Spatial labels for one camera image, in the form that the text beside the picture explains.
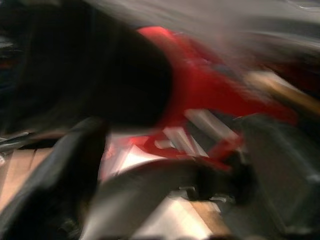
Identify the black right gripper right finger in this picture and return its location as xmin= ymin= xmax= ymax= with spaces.
xmin=223 ymin=115 xmax=320 ymax=240

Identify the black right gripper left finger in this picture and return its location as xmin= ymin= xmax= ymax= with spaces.
xmin=0 ymin=116 xmax=110 ymax=240

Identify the red garment with white stripes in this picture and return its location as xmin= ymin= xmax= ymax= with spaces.
xmin=104 ymin=26 xmax=300 ymax=173

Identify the black garment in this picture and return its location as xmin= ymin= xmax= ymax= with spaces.
xmin=14 ymin=0 xmax=176 ymax=131

